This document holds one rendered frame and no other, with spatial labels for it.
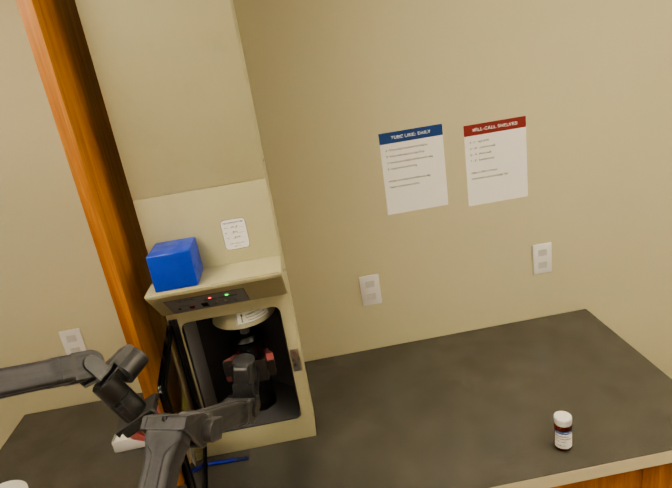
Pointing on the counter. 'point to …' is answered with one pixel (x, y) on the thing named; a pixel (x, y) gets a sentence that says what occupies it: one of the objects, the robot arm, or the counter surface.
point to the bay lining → (211, 359)
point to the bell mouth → (243, 319)
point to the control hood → (212, 279)
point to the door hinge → (185, 362)
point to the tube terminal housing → (159, 216)
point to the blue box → (175, 264)
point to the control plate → (207, 300)
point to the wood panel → (94, 164)
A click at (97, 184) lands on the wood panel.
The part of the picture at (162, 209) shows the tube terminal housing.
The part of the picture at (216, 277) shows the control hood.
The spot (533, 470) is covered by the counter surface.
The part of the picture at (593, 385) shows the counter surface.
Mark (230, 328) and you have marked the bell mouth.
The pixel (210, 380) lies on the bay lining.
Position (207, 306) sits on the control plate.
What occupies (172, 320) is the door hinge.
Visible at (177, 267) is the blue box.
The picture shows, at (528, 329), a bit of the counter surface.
